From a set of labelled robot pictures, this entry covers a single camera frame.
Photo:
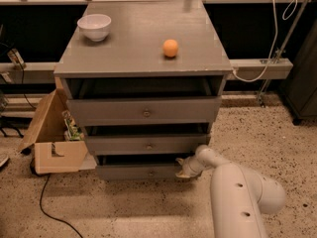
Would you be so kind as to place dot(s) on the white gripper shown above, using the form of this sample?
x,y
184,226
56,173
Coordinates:
x,y
188,167

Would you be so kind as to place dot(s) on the grey bottom drawer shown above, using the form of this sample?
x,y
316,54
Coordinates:
x,y
160,166

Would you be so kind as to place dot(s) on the grey drawer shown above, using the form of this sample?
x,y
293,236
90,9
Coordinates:
x,y
160,166
138,111
149,144

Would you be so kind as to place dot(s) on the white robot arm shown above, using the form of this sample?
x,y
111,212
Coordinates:
x,y
239,195

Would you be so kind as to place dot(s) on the grey top drawer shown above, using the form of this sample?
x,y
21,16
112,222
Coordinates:
x,y
138,111

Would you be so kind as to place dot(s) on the grey middle drawer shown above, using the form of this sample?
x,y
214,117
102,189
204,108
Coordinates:
x,y
149,144

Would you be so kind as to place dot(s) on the grey drawer cabinet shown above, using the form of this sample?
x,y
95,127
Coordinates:
x,y
130,62

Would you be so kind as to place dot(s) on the green package in box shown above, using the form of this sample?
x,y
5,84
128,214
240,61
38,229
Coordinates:
x,y
72,132

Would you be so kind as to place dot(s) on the orange fruit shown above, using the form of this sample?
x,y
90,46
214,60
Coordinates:
x,y
170,48

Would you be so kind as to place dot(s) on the cardboard box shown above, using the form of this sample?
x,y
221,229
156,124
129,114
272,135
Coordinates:
x,y
45,136

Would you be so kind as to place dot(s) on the dark grey side cabinet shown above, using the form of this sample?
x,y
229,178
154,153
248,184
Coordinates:
x,y
299,90

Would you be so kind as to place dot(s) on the white bowl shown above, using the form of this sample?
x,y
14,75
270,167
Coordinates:
x,y
95,27

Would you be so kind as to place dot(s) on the metal stand pole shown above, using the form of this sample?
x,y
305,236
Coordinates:
x,y
274,58

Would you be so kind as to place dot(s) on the metal window rail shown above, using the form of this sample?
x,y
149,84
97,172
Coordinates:
x,y
42,72

